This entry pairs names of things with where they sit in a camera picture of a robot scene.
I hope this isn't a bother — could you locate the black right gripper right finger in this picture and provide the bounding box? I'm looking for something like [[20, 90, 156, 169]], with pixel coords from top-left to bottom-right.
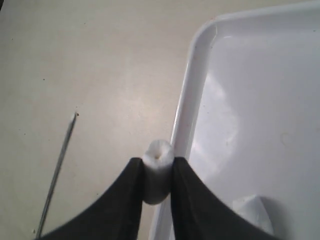
[[171, 157, 274, 240]]

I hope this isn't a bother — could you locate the white marshmallow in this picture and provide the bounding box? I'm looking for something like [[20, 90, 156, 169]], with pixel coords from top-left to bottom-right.
[[231, 195, 274, 235], [142, 139, 175, 205]]

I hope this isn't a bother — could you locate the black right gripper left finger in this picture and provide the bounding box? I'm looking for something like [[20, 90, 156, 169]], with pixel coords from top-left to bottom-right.
[[41, 157, 145, 240]]

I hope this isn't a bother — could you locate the white plastic tray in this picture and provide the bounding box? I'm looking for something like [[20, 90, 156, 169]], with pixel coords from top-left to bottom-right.
[[149, 3, 320, 240]]

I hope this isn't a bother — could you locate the thin metal skewer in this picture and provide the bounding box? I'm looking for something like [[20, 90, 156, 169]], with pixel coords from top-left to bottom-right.
[[35, 112, 78, 240]]

